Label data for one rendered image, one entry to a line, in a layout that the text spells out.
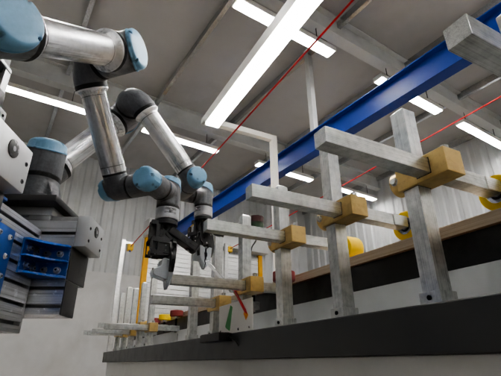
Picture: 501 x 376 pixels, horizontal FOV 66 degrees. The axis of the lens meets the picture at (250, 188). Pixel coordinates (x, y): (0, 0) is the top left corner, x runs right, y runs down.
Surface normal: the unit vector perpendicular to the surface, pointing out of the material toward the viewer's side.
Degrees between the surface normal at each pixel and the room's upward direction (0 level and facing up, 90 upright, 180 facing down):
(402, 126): 90
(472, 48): 180
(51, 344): 90
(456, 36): 90
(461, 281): 90
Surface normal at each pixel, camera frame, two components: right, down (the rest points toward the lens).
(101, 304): 0.55, -0.35
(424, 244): -0.88, -0.18
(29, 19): 0.90, -0.11
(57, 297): 0.06, -0.41
